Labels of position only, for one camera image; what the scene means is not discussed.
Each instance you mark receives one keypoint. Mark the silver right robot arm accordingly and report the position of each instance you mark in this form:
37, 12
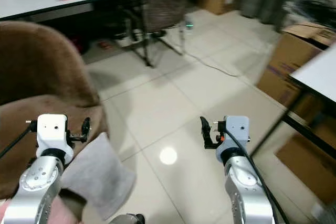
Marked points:
244, 192

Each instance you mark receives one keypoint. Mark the brown plush sofa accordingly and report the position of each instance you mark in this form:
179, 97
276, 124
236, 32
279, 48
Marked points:
42, 66

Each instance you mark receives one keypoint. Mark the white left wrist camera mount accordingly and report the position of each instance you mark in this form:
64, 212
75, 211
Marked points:
51, 129

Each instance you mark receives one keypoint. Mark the grey pillow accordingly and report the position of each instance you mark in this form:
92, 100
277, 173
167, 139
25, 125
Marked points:
102, 174

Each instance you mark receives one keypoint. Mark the grey robot foot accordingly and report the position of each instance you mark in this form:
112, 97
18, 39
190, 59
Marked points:
128, 219

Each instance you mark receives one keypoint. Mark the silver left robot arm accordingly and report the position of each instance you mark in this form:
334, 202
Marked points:
34, 190

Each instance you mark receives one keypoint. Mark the brown fabric chair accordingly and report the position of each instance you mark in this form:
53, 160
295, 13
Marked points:
165, 1

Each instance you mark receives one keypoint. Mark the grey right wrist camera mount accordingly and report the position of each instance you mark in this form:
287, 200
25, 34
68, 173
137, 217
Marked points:
236, 129

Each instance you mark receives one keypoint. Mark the plain brown cardboard box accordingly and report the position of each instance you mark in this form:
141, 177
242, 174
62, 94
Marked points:
310, 169

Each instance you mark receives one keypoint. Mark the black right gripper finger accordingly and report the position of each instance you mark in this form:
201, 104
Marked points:
207, 132

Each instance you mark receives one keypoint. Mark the large printed cardboard box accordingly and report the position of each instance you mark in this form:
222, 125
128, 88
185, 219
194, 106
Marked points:
289, 59

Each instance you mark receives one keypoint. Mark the white table with black legs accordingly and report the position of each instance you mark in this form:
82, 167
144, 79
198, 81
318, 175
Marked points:
320, 74

